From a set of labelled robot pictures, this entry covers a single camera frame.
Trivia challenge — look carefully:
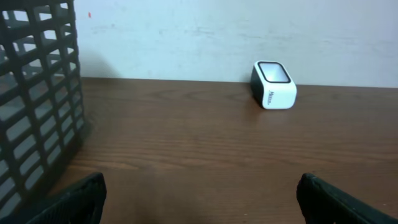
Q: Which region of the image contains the grey plastic mesh basket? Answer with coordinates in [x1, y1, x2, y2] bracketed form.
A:
[1, 0, 85, 217]

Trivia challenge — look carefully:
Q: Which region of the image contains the white barcode scanner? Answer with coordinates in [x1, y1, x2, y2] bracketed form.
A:
[249, 61, 297, 110]

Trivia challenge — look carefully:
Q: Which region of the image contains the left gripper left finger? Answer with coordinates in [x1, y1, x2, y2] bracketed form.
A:
[1, 172, 107, 224]

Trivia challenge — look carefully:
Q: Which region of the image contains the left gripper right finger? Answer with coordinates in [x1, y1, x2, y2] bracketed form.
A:
[296, 173, 397, 224]

